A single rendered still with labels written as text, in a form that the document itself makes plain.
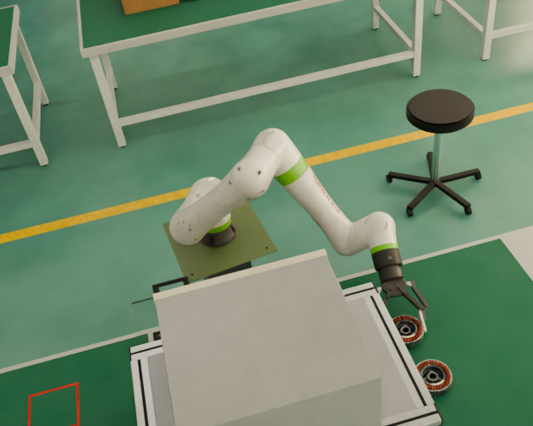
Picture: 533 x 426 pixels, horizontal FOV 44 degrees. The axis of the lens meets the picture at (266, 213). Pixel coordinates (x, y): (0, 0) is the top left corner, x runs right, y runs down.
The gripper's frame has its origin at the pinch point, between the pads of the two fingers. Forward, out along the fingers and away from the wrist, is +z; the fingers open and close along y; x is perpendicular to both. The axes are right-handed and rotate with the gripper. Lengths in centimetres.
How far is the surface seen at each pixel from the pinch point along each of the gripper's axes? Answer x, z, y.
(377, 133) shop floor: -170, -140, -50
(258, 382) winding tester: 70, 12, 47
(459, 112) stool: -87, -108, -72
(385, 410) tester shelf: 52, 22, 20
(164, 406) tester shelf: 46, 11, 71
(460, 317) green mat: -3.0, -0.9, -19.2
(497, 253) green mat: -14.8, -21.4, -41.7
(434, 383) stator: 9.6, 17.8, -2.5
